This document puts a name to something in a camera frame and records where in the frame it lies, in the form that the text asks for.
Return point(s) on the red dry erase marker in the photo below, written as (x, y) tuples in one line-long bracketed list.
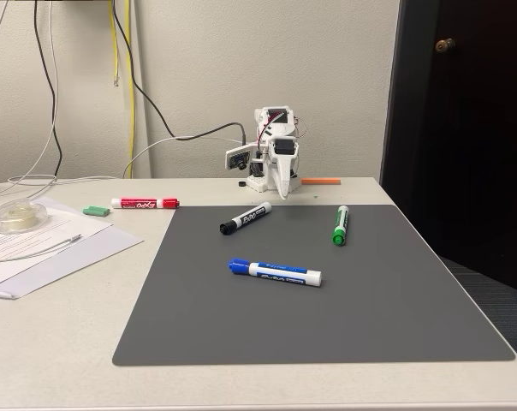
[(145, 203)]

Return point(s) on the black dry erase marker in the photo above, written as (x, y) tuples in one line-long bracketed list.
[(246, 218)]

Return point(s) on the green dry erase marker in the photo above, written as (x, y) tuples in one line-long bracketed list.
[(340, 224)]

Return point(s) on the blue dry erase marker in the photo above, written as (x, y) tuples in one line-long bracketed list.
[(280, 274)]

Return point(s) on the orange stick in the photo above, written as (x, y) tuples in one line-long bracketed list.
[(320, 181)]

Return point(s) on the grey rectangular mat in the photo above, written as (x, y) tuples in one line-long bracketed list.
[(310, 312)]

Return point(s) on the dark wooden door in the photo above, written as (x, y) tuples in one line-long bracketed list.
[(477, 150)]

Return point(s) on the green cylinder piece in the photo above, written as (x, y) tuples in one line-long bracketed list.
[(103, 211), (89, 210)]

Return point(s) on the brass door knob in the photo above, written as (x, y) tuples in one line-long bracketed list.
[(445, 45)]

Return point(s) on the blank white paper sheet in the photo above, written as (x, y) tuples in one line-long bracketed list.
[(91, 252)]

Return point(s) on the printed white paper sheet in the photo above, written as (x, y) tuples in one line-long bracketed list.
[(61, 227)]

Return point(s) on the clear tape dispenser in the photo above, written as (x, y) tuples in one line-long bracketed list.
[(21, 216)]

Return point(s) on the white mounted camera box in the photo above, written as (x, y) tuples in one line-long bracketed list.
[(238, 159)]

